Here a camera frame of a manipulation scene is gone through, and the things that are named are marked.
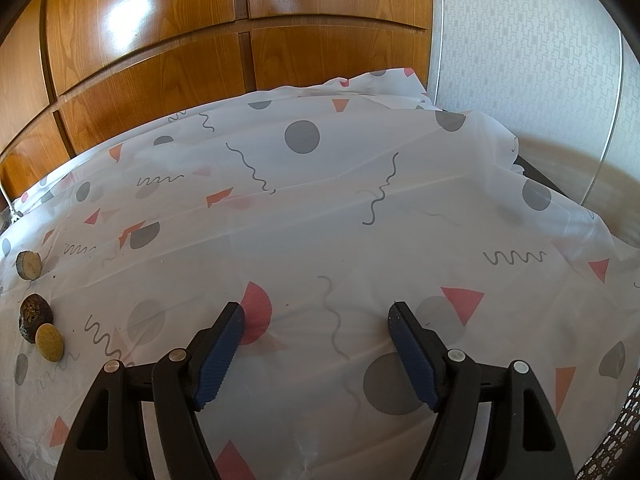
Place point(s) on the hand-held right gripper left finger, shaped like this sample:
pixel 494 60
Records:
pixel 220 355

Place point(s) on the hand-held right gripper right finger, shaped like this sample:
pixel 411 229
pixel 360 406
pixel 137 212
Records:
pixel 412 355

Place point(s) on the white patterned tablecloth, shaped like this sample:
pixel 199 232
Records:
pixel 325 240

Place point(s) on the yellow round slice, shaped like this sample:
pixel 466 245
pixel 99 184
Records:
pixel 49 343

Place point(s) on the dark brown passion fruit half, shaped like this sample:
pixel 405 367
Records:
pixel 34 312

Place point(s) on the pale wooden disc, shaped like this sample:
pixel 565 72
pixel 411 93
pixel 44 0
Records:
pixel 28 264

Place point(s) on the wicker chair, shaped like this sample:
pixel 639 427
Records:
pixel 617 440

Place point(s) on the wooden wardrobe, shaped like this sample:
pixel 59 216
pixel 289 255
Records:
pixel 150 35

